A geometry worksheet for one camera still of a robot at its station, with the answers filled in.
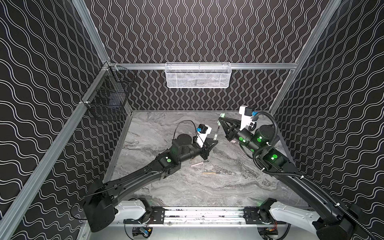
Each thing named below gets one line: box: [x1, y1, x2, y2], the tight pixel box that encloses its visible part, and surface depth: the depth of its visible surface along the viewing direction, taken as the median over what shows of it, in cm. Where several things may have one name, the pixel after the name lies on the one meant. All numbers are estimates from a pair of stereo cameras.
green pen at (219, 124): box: [213, 120, 221, 141], surface depth 66 cm
